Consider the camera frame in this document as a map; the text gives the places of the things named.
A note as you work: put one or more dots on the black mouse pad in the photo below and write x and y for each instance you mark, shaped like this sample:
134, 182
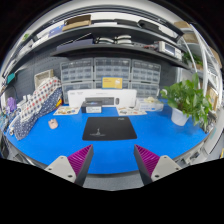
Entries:
108, 129

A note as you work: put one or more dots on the left drawer organizer cabinet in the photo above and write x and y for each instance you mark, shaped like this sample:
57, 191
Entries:
75, 75

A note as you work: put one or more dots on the left picture card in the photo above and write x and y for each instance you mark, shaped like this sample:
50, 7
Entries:
67, 110

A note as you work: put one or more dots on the white basket crate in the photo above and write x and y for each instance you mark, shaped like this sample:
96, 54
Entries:
40, 77

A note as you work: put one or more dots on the picture card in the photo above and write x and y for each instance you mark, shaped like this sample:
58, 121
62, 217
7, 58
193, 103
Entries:
67, 110
127, 111

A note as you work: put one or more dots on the cardboard box on shelf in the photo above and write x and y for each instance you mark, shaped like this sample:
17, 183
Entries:
77, 21

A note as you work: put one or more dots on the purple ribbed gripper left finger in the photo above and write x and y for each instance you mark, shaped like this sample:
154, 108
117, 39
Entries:
73, 168

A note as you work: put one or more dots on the middle drawer organizer cabinet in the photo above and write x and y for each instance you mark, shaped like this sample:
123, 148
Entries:
112, 67

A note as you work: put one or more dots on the clear plastic box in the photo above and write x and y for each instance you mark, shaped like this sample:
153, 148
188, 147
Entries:
149, 104

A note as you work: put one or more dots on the yellow label card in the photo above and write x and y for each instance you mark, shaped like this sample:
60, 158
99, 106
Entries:
112, 83

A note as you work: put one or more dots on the right picture card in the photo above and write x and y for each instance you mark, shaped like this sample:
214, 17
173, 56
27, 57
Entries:
127, 111

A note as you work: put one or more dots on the checkered and blue cloth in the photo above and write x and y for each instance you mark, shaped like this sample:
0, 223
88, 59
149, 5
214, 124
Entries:
43, 101

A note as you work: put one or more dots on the dark metal shelf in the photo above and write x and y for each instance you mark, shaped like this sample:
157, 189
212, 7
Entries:
120, 50

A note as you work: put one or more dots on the right drawer organizer cabinet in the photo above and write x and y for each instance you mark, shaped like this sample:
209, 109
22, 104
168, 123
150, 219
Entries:
145, 78

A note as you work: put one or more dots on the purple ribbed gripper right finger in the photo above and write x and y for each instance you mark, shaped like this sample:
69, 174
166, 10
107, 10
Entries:
153, 167

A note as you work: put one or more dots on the white plant pot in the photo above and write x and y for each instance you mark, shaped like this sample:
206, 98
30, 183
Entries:
178, 117

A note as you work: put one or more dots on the pink computer mouse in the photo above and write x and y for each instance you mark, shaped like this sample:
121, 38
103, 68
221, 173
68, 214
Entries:
53, 124

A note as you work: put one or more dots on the green potted plant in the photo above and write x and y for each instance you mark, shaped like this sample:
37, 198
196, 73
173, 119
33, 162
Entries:
188, 97

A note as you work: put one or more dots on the grey electronic instrument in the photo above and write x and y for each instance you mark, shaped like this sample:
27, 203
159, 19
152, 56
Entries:
169, 49

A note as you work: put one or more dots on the small black and white box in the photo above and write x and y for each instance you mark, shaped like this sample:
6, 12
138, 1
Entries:
91, 107

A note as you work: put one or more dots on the drawer organizer cabinet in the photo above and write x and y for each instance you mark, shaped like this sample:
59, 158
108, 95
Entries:
112, 67
75, 75
145, 78

